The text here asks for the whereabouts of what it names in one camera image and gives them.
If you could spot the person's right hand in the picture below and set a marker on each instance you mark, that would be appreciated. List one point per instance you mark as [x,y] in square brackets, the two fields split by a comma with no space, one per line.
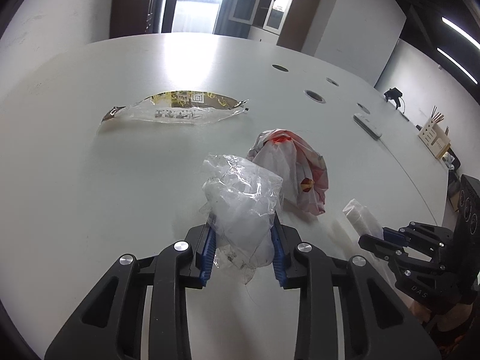
[459,317]

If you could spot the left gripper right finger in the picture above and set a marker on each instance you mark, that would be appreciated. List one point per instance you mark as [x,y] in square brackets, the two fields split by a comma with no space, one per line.
[346,309]

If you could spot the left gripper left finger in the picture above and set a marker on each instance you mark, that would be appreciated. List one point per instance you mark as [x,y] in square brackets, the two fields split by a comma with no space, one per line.
[137,310]

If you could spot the black device on table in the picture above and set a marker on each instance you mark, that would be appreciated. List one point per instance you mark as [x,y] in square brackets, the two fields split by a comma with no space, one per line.
[394,95]

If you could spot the dark brown wardrobe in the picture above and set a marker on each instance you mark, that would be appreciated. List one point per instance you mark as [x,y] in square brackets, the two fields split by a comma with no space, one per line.
[134,17]

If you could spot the brown glass door cabinet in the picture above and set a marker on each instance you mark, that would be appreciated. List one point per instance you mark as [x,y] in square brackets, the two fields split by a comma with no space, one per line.
[290,20]

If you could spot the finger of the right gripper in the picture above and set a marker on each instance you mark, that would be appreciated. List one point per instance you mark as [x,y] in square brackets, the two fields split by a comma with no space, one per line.
[394,237]
[384,250]

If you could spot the white red printed plastic bag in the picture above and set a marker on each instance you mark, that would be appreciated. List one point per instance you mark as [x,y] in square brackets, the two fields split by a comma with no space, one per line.
[302,169]

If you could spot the white remote control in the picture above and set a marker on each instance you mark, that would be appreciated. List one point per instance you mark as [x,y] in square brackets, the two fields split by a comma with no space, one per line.
[367,126]

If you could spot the yellow clear snack wrapper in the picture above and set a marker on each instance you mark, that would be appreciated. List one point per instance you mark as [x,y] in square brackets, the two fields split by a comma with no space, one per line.
[182,107]

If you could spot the white tissue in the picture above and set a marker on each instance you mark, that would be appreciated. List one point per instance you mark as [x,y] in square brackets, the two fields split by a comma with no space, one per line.
[362,220]

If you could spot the wooden desk organizer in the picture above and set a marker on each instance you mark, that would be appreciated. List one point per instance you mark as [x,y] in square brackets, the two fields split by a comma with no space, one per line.
[434,137]

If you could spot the clear plastic bag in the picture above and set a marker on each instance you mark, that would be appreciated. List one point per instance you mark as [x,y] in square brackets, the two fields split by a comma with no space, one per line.
[242,199]

